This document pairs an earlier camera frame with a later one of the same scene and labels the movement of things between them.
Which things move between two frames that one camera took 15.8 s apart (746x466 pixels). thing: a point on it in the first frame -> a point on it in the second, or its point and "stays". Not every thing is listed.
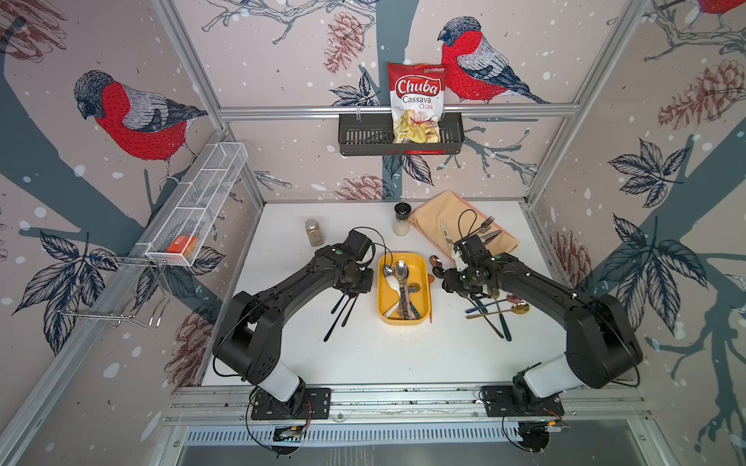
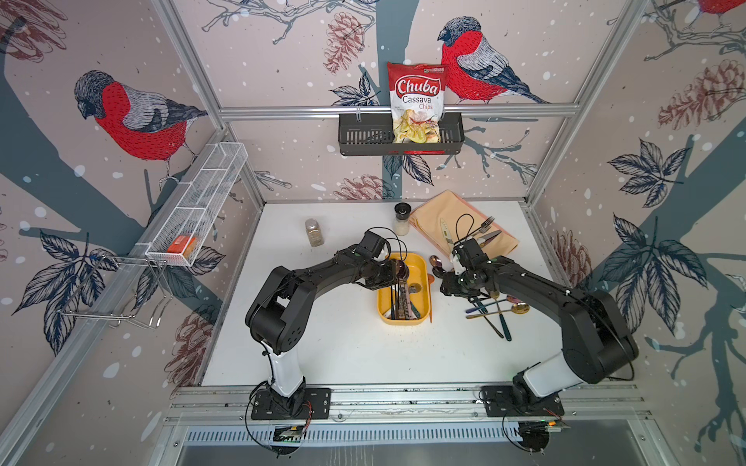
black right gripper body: (459, 282) stays
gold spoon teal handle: (495, 292) stays
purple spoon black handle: (351, 296) -> (401, 272)
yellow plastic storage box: (419, 264) stays
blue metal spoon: (338, 304) -> (392, 313)
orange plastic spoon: (430, 280) stays
